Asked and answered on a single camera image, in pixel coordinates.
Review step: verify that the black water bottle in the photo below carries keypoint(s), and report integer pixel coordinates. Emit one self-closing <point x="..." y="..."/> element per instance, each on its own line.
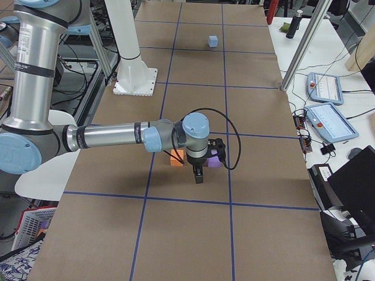
<point x="294" y="25"/>

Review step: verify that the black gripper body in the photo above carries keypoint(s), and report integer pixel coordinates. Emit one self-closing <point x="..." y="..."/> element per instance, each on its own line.
<point x="196" y="161"/>

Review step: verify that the white plastic basket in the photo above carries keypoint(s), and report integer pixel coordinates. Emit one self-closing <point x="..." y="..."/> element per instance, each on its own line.
<point x="29" y="225"/>

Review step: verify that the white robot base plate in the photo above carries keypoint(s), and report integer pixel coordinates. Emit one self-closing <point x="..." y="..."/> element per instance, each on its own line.
<point x="136" y="82"/>

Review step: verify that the purple foam block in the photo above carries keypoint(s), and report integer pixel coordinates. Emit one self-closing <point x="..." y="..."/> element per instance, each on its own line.
<point x="213" y="162"/>

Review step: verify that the teach pendant far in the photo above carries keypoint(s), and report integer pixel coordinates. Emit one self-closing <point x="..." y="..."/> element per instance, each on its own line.
<point x="324" y="88"/>

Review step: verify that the teach pendant near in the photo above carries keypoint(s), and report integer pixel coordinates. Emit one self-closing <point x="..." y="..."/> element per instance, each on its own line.
<point x="330" y="123"/>

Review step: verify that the orange foam block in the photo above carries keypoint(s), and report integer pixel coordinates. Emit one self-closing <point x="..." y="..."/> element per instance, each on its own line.
<point x="177" y="157"/>

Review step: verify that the teach pendant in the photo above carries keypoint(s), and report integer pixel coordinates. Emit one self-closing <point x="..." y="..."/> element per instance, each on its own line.
<point x="330" y="123"/>
<point x="324" y="88"/>

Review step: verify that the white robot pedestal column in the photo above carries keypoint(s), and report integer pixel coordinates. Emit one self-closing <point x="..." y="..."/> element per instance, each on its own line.
<point x="123" y="26"/>

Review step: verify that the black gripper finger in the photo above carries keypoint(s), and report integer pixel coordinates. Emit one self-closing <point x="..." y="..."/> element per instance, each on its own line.
<point x="199" y="177"/>

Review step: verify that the aluminium frame post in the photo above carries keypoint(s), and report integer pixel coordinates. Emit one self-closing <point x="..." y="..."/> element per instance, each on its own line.
<point x="313" y="25"/>

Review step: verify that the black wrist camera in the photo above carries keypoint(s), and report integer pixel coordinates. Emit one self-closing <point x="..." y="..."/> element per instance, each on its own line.
<point x="216" y="147"/>

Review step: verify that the light blue foam block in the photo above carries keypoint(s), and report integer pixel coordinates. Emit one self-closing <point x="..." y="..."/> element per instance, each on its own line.
<point x="213" y="41"/>

